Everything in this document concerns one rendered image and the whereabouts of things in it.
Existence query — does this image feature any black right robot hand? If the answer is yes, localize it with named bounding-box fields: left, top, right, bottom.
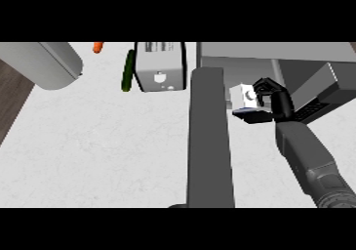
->
left=241, top=77, right=295, bottom=125

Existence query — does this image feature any white milk carton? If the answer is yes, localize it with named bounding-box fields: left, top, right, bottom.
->
left=227, top=83, right=270, bottom=115

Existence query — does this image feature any grey microwave body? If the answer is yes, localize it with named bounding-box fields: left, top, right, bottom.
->
left=196, top=42, right=356, bottom=125

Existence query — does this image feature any dark grey microwave door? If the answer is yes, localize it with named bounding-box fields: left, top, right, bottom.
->
left=167, top=66, right=236, bottom=209

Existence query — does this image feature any grey toaster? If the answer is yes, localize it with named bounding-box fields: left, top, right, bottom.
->
left=133, top=42, right=189, bottom=93

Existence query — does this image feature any green cucumber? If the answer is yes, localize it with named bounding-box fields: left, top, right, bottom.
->
left=120, top=49, right=137, bottom=93

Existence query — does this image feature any orange carrot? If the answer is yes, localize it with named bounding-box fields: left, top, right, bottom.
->
left=90, top=42, right=105, bottom=55

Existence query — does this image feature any pale grey rounded appliance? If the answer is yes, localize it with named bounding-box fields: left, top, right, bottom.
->
left=0, top=42, right=86, bottom=92

